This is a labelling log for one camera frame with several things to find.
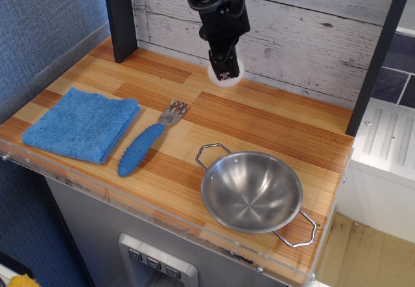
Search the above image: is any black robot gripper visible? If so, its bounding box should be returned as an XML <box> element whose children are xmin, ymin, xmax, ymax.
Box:
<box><xmin>187</xmin><ymin>0</ymin><xmax>250</xmax><ymax>81</ymax></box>

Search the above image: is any white egg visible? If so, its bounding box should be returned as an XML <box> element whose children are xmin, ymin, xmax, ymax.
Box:
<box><xmin>207</xmin><ymin>58</ymin><xmax>244</xmax><ymax>88</ymax></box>

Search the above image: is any blue folded cloth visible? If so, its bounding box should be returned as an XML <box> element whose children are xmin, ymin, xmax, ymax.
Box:
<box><xmin>22</xmin><ymin>87</ymin><xmax>140</xmax><ymax>164</ymax></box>

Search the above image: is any clear acrylic table edge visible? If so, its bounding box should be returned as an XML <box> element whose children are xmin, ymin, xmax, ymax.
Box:
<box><xmin>0</xmin><ymin>139</ymin><xmax>354</xmax><ymax>287</ymax></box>

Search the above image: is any white ribbed box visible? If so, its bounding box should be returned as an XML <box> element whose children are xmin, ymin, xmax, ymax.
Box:
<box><xmin>336</xmin><ymin>98</ymin><xmax>414</xmax><ymax>242</ymax></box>

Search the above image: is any grey button panel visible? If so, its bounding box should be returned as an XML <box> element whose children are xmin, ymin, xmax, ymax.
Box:
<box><xmin>119</xmin><ymin>233</ymin><xmax>199</xmax><ymax>286</ymax></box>

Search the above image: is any yellow object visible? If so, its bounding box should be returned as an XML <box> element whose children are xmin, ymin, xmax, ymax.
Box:
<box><xmin>8</xmin><ymin>275</ymin><xmax>40</xmax><ymax>287</ymax></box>

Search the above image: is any dark grey left post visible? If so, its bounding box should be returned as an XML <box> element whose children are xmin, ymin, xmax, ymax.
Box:
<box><xmin>106</xmin><ymin>0</ymin><xmax>137</xmax><ymax>63</ymax></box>

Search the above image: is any dark grey post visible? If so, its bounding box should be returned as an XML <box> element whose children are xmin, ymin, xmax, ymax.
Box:
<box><xmin>106</xmin><ymin>0</ymin><xmax>137</xmax><ymax>63</ymax></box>
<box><xmin>346</xmin><ymin>0</ymin><xmax>407</xmax><ymax>137</ymax></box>

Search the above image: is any blue handled metal fork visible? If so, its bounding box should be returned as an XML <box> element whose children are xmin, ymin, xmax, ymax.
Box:
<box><xmin>117</xmin><ymin>99</ymin><xmax>189</xmax><ymax>178</ymax></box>

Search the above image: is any steel bowl with handles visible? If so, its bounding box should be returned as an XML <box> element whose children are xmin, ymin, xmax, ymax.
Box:
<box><xmin>200</xmin><ymin>144</ymin><xmax>317</xmax><ymax>248</ymax></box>

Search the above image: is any dark grey right post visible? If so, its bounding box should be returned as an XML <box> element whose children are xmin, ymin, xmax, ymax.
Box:
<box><xmin>346</xmin><ymin>0</ymin><xmax>407</xmax><ymax>137</ymax></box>

